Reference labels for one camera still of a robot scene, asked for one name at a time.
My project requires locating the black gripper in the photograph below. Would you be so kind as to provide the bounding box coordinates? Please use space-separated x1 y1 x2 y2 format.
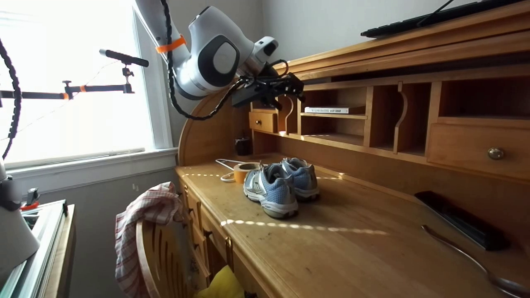
257 73 305 105

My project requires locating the white book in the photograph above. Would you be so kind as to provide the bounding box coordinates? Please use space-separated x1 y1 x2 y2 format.
304 105 354 116

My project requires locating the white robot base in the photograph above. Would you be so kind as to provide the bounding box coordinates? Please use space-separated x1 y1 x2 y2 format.
0 162 42 280

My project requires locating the wooden roll-top desk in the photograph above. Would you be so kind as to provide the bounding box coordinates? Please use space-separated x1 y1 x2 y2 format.
175 0 530 298

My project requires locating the wooden drawer with metal knob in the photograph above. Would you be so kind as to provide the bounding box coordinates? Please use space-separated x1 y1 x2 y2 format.
248 108 281 134
428 121 530 181

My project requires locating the black cup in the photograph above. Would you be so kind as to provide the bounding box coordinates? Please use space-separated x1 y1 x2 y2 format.
234 136 254 158

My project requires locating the blue white running shoe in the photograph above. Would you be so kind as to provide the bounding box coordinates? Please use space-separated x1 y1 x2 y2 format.
279 156 322 202
243 162 301 220

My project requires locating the tan tape roll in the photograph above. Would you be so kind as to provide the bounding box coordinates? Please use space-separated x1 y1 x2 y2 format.
233 161 262 186

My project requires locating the black keyboard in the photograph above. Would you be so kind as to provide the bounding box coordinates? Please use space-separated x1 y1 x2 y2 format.
362 0 524 40

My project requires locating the pink striped cloth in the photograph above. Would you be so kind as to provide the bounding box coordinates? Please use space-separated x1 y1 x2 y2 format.
113 181 188 298

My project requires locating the yellow cloth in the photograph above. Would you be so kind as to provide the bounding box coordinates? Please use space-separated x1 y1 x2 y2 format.
193 263 246 298

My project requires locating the wooden chair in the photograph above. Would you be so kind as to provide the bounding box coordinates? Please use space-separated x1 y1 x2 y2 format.
135 217 209 298

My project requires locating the white framed window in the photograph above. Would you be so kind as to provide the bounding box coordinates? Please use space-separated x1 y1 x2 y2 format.
0 0 180 167

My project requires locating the white cart table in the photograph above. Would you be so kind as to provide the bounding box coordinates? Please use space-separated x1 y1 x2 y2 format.
0 197 79 298

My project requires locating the metal spoon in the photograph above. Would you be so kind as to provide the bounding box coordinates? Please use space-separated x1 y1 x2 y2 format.
423 224 530 298

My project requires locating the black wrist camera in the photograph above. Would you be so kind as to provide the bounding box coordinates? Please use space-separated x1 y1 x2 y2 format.
231 81 266 110

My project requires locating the white wire clothes hanger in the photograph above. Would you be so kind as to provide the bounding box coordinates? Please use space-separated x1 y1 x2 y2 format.
214 158 262 184

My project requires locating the orange cable strap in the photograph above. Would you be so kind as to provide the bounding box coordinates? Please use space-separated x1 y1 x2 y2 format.
156 35 188 57

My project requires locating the black bar camera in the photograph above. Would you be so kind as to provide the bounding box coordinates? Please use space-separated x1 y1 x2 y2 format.
98 48 151 70

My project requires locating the black corrugated cable conduit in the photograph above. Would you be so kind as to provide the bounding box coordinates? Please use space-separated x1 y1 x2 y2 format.
0 38 24 162

